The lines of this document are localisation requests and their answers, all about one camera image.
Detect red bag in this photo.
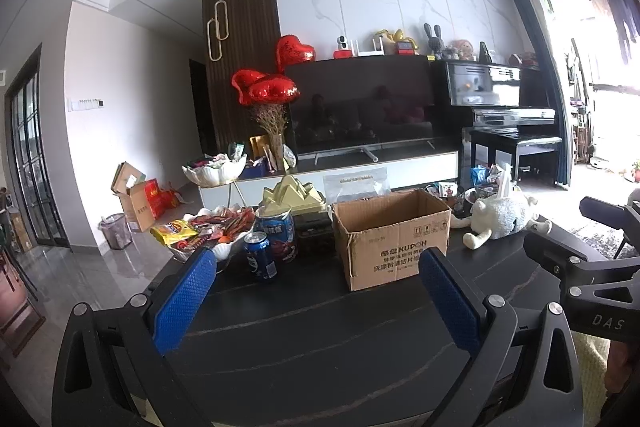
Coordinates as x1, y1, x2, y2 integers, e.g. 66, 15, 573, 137
144, 179, 172, 219

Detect pile of red snack packets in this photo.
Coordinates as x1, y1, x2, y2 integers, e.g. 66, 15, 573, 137
175, 206, 256, 253

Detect black box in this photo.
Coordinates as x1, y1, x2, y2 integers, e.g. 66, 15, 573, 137
294, 212, 335, 254

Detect black framed glass door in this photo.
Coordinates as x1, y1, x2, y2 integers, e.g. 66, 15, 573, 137
4, 44, 69, 254

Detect large blue tin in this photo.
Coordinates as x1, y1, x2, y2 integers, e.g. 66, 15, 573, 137
254, 205, 299, 264

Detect dark round basket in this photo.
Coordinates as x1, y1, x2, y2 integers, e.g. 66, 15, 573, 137
462, 184, 502, 216

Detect white television cabinet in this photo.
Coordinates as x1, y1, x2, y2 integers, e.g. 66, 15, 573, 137
197, 150, 460, 208

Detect yellow mountain ornament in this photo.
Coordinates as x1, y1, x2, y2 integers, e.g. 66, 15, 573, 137
257, 174, 327, 216

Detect grey waste bin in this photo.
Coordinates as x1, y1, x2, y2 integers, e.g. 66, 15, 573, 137
98, 212, 132, 251

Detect yellow snack packet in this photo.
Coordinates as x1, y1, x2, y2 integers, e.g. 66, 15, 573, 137
149, 219, 200, 246

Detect person's beige knit clothing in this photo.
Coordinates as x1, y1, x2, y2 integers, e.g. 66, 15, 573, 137
571, 334, 614, 427

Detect brown teddy bear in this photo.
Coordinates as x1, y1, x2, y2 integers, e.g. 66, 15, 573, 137
449, 39, 476, 60

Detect white plush sheep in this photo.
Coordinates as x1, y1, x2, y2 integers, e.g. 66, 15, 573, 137
450, 164, 554, 251

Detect gold loop wall ornament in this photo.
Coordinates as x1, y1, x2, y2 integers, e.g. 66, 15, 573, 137
207, 0, 230, 62

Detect grey bunny figure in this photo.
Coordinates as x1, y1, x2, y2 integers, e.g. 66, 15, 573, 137
423, 23, 445, 60

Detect brown cardboard box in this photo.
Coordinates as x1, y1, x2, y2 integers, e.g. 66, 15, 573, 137
331, 188, 453, 293

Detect red heart balloon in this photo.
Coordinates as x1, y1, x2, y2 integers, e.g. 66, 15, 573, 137
276, 35, 317, 73
248, 76, 301, 107
231, 69, 266, 106

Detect white shell tiered stand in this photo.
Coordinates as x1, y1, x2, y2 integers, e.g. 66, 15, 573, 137
171, 154, 257, 262

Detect blue tray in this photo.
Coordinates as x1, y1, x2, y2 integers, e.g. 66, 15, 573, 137
239, 156, 269, 180

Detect blue soda can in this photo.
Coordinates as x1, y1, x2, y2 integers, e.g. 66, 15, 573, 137
243, 231, 278, 281

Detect clear zip bag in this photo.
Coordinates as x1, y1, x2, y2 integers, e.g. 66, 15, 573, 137
322, 166, 391, 204

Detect open cardboard box with flaps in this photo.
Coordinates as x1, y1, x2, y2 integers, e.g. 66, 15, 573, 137
110, 161, 172, 233

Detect black piano bench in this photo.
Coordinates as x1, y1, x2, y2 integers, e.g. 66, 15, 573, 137
470, 128, 565, 188

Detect person's right hand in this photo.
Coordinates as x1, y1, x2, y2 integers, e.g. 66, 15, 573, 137
604, 339, 640, 409

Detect black flat television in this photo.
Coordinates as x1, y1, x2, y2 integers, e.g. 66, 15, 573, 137
284, 55, 435, 164

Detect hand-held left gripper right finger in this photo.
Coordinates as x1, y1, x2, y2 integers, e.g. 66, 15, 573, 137
419, 247, 584, 427

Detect dried flower bouquet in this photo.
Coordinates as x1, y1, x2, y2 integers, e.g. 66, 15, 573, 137
249, 104, 296, 174

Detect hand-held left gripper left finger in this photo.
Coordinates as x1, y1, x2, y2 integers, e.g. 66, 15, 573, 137
50, 247, 221, 427

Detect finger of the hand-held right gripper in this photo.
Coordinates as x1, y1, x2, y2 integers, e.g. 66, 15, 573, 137
579, 196, 640, 229
522, 231, 640, 281

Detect hanging dark clothes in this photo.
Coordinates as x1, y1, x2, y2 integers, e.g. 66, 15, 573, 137
592, 0, 640, 64

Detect black upright piano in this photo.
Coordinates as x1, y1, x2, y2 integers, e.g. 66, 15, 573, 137
430, 58, 557, 188

